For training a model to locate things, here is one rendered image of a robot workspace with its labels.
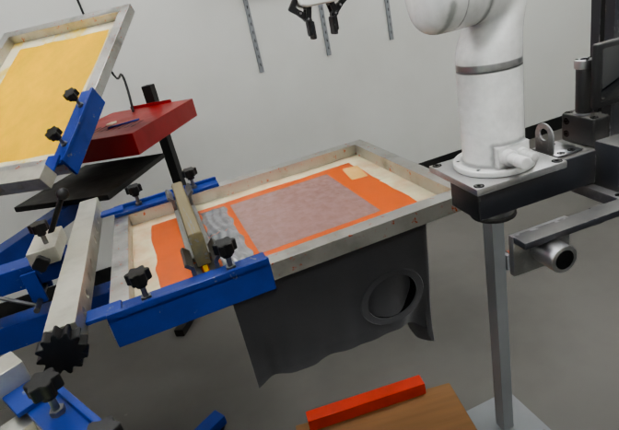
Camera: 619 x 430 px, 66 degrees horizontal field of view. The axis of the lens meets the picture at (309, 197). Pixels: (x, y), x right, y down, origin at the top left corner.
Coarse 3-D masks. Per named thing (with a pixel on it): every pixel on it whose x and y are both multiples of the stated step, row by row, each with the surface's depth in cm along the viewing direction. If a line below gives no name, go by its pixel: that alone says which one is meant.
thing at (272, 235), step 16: (352, 192) 125; (368, 192) 122; (384, 192) 120; (400, 192) 118; (304, 208) 121; (320, 208) 119; (336, 208) 117; (352, 208) 116; (368, 208) 114; (384, 208) 112; (256, 224) 118; (272, 224) 117; (288, 224) 115; (304, 224) 113; (320, 224) 111; (336, 224) 109; (352, 224) 108; (256, 240) 110; (272, 240) 108; (288, 240) 107; (304, 240) 105; (160, 256) 112; (176, 256) 111; (160, 272) 105; (176, 272) 104
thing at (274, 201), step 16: (320, 176) 141; (336, 176) 138; (368, 176) 133; (256, 192) 139; (272, 192) 136; (288, 192) 134; (304, 192) 131; (320, 192) 129; (336, 192) 127; (208, 208) 135; (240, 208) 130; (256, 208) 128; (272, 208) 126; (288, 208) 123; (160, 224) 131; (176, 224) 129; (240, 224) 120; (160, 240) 121; (176, 240) 119
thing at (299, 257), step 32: (320, 160) 149; (384, 160) 134; (224, 192) 141; (448, 192) 105; (128, 224) 128; (384, 224) 98; (416, 224) 101; (128, 256) 108; (288, 256) 93; (320, 256) 95; (128, 288) 94
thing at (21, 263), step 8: (64, 248) 106; (8, 264) 104; (16, 264) 103; (24, 264) 102; (56, 264) 103; (0, 272) 101; (8, 272) 100; (16, 272) 101; (24, 272) 101; (40, 272) 102; (48, 272) 103; (56, 272) 104; (0, 280) 100; (8, 280) 101; (16, 280) 101; (40, 280) 103; (48, 280) 104; (0, 288) 101; (8, 288) 101; (16, 288) 102; (24, 288) 102
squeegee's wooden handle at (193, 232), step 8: (176, 184) 127; (176, 192) 120; (184, 192) 119; (176, 200) 116; (184, 200) 114; (184, 208) 109; (192, 208) 109; (184, 216) 104; (192, 216) 103; (184, 224) 100; (192, 224) 99; (192, 232) 95; (200, 232) 95; (192, 240) 95; (200, 240) 95; (192, 248) 95; (200, 248) 96; (200, 256) 96; (208, 256) 97; (200, 264) 97
